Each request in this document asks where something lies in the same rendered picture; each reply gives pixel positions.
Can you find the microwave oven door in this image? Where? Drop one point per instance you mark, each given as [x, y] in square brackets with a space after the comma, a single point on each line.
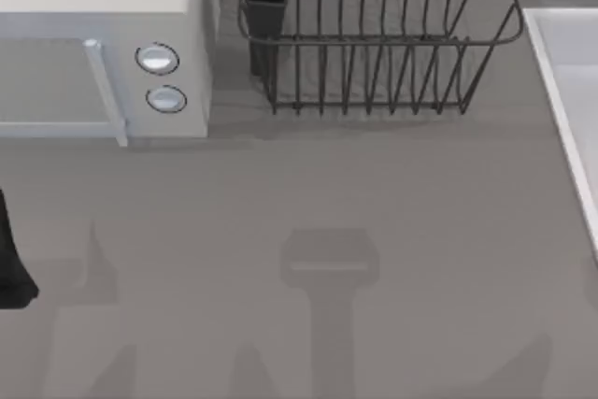
[42, 86]

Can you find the pale microwave oven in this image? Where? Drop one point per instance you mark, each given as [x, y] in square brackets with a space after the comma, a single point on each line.
[191, 90]

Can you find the round silver microwave knob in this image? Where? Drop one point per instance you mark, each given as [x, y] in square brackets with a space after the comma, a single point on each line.
[166, 99]
[156, 59]

